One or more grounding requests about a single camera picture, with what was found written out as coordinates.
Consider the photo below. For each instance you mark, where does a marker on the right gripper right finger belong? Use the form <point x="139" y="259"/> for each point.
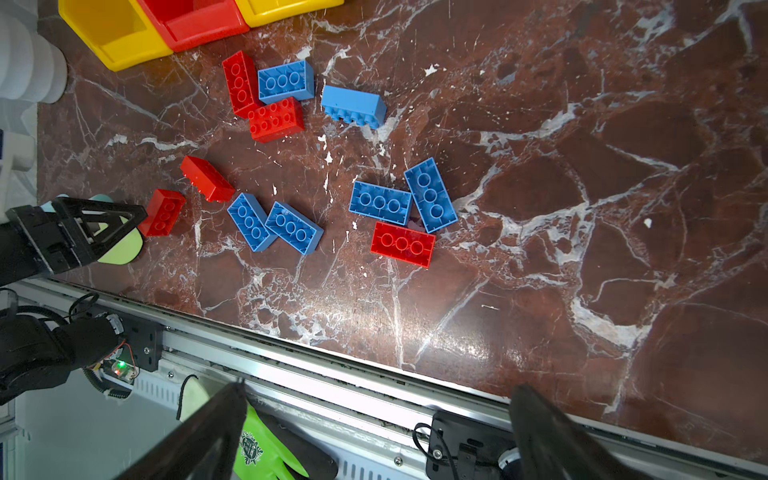
<point x="552" y="446"/>

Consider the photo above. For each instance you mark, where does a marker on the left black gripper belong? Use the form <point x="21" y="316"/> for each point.
<point x="33" y="241"/>

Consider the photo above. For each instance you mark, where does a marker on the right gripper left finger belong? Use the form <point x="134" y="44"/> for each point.
<point x="203" y="447"/>

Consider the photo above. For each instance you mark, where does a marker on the yellow bin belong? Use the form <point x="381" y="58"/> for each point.
<point x="118" y="32"/>
<point x="257" y="13"/>

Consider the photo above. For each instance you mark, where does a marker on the red bin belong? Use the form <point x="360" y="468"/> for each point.
<point x="186" y="24"/>

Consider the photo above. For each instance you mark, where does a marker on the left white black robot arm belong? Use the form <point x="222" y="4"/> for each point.
<point x="40" y="347"/>

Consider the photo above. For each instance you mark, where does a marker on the green work glove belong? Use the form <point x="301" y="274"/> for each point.
<point x="268" y="449"/>

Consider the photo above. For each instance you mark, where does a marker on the red lego lower left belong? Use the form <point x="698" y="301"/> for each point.
<point x="163" y="212"/>

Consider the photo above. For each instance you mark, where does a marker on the small green circuit board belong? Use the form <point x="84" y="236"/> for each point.
<point x="119" y="371"/>

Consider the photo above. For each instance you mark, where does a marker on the red lego centre left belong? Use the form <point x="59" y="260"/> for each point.
<point x="207" y="180"/>

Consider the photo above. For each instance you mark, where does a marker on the blue lego bottom left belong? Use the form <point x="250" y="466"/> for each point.
<point x="250" y="219"/>

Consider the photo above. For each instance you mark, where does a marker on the blue lego bottom middle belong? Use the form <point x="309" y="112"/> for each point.
<point x="294" y="228"/>

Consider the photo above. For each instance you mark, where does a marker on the red lego upright top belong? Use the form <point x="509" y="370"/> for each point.
<point x="242" y="83"/>

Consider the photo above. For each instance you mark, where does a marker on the red lego under blue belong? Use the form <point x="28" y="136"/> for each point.
<point x="276" y="120"/>

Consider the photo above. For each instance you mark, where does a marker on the red lego lower right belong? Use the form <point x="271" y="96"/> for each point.
<point x="403" y="244"/>

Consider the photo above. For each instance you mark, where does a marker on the blue lego right angled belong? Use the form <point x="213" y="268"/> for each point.
<point x="430" y="196"/>

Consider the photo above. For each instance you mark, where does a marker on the blue lego right flat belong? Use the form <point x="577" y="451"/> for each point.
<point x="381" y="203"/>

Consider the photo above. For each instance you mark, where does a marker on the blue lego top right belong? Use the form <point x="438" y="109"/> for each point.
<point x="352" y="106"/>

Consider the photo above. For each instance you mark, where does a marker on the green garden trowel wooden handle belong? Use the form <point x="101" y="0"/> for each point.
<point x="125" y="251"/>

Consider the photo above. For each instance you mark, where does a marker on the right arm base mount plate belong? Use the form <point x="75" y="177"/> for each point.
<point x="457" y="447"/>

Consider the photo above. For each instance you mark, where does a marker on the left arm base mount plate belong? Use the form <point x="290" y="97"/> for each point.
<point x="140" y="341"/>

